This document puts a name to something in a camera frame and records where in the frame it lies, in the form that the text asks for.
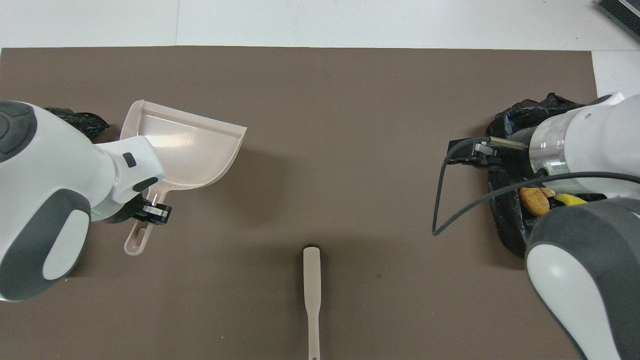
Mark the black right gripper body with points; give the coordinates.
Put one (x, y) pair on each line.
(515, 157)

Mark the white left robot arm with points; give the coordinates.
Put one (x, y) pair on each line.
(50, 175)

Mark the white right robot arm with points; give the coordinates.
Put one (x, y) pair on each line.
(590, 250)

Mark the dark ribbed corner object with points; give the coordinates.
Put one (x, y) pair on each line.
(620, 12)

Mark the yellow sponge chunk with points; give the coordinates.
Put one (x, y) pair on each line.
(570, 200)

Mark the beige brush with black bristles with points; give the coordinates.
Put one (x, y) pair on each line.
(311, 290)

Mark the brown toy bread roll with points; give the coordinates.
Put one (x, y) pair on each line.
(534, 200)

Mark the crumpled black trash bag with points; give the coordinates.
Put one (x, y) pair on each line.
(80, 120)

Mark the beige plastic dustpan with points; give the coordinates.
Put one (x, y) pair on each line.
(190, 150)

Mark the brown table mat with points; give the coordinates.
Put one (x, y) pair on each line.
(320, 80)

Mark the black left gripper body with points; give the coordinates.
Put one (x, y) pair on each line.
(120, 211)

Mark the black bag lined open bin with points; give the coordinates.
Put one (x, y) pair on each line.
(505, 225)

